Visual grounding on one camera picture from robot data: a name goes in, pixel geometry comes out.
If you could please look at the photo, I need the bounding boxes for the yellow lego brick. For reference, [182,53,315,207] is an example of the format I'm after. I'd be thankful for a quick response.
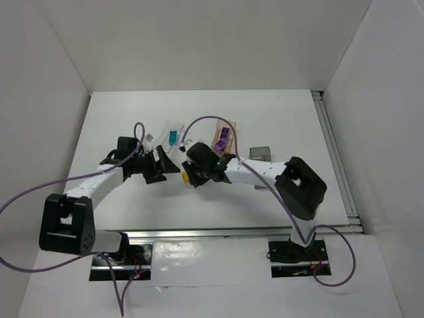
[182,172,190,184]

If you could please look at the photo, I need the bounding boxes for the purple small lego brick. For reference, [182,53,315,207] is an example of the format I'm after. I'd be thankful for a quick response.
[213,138,228,152]

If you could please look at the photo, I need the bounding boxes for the teal lego brick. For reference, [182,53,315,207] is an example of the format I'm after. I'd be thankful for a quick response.
[168,130,179,146]

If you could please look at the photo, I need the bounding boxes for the purple rounded printed lego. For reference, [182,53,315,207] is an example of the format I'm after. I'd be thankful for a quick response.
[219,127,231,140]

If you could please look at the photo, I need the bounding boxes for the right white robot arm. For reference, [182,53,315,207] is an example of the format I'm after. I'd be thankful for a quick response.
[179,142,327,258]

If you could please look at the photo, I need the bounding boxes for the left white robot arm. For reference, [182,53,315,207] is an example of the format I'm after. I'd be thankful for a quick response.
[39,136,180,262]

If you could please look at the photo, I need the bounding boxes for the clear plastic container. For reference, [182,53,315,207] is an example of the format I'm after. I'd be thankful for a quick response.
[154,119,185,154]

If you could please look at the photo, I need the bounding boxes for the tan translucent container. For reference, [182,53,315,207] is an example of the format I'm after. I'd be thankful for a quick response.
[211,119,237,157]

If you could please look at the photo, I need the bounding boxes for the dark grey container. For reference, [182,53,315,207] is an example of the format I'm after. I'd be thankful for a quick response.
[248,145,273,191]

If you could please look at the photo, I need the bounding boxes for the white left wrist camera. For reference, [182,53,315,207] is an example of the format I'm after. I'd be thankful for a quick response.
[142,134,154,152]

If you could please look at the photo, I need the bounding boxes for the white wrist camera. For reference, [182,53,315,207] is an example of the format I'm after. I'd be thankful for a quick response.
[178,139,193,153]
[142,134,154,152]

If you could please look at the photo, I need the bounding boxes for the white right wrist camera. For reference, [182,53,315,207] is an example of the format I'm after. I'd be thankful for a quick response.
[178,139,193,153]

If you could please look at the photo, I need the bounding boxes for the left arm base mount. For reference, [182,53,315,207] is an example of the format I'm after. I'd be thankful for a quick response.
[89,244,153,282]

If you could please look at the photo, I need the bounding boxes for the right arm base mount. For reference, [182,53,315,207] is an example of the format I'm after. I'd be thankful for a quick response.
[266,240,331,278]

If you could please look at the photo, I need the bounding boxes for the aluminium rail front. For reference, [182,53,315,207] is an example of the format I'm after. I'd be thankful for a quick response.
[102,225,305,242]

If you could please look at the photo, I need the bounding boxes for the aluminium rail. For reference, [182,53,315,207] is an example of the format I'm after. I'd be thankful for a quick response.
[102,225,305,242]
[311,91,365,235]

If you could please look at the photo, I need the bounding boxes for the aluminium rail right side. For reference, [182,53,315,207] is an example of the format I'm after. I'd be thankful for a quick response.
[311,91,365,235]

